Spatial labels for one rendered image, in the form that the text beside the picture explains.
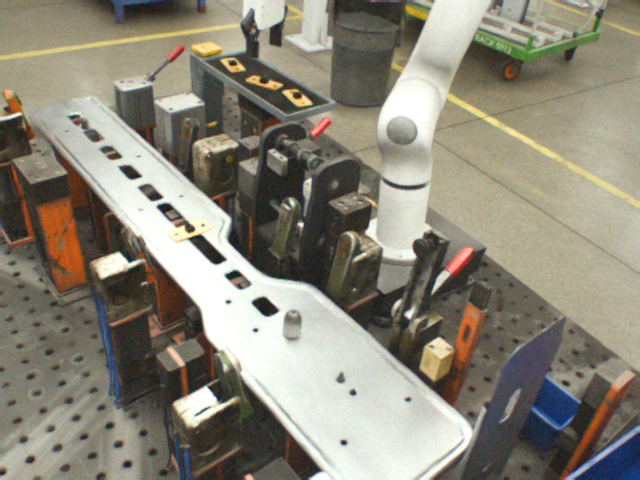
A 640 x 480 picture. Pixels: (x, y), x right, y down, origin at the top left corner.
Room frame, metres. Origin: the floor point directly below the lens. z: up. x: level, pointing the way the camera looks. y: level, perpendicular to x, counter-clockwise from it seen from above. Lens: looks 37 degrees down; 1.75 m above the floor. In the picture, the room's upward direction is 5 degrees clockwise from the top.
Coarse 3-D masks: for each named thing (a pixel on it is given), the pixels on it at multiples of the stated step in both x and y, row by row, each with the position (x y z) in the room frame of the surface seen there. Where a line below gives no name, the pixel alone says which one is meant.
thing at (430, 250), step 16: (416, 240) 0.73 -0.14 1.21; (432, 240) 0.74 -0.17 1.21; (448, 240) 0.74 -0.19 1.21; (416, 256) 0.75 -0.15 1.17; (432, 256) 0.74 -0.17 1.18; (416, 272) 0.74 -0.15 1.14; (432, 272) 0.72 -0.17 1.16; (416, 288) 0.74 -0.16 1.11; (432, 288) 0.73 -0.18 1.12; (400, 304) 0.74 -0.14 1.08; (416, 304) 0.72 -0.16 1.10; (400, 320) 0.73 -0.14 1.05
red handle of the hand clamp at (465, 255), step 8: (464, 248) 0.81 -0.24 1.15; (472, 248) 0.81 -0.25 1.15; (456, 256) 0.80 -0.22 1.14; (464, 256) 0.80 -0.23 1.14; (472, 256) 0.80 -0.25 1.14; (448, 264) 0.79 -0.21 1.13; (456, 264) 0.79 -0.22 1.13; (464, 264) 0.79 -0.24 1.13; (448, 272) 0.78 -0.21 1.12; (456, 272) 0.78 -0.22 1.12; (440, 280) 0.77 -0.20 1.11; (448, 280) 0.77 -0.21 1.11; (440, 288) 0.76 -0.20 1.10; (432, 296) 0.75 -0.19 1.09; (408, 312) 0.73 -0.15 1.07; (408, 320) 0.72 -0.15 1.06
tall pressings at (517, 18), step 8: (496, 0) 5.23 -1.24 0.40; (504, 0) 5.11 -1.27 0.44; (512, 0) 5.05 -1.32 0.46; (520, 0) 5.00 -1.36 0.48; (528, 0) 5.01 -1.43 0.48; (488, 8) 5.22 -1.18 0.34; (504, 8) 5.09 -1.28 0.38; (512, 8) 5.03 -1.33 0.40; (520, 8) 5.00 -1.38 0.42; (504, 16) 5.07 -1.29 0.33; (512, 16) 5.01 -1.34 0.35; (520, 16) 5.01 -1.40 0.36; (520, 24) 5.01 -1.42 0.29
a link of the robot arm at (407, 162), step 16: (416, 80) 1.29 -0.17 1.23; (400, 96) 1.21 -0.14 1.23; (416, 96) 1.21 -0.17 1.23; (432, 96) 1.25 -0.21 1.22; (384, 112) 1.20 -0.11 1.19; (400, 112) 1.17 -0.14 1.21; (416, 112) 1.17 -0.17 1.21; (432, 112) 1.20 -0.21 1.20; (384, 128) 1.18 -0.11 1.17; (400, 128) 1.16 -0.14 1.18; (416, 128) 1.16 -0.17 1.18; (432, 128) 1.19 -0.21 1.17; (384, 144) 1.19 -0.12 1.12; (400, 144) 1.17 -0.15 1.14; (416, 144) 1.16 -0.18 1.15; (384, 160) 1.25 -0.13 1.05; (400, 160) 1.21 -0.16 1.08; (416, 160) 1.21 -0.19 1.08; (432, 160) 1.25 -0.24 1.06; (384, 176) 1.25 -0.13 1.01; (400, 176) 1.22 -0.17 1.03; (416, 176) 1.22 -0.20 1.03
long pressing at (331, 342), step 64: (64, 128) 1.36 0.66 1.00; (128, 128) 1.38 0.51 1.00; (128, 192) 1.10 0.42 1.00; (192, 192) 1.12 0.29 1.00; (192, 256) 0.90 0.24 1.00; (256, 320) 0.75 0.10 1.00; (320, 320) 0.76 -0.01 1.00; (256, 384) 0.62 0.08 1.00; (320, 384) 0.62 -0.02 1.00; (384, 384) 0.64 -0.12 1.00; (320, 448) 0.51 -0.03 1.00; (384, 448) 0.52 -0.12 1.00; (448, 448) 0.53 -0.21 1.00
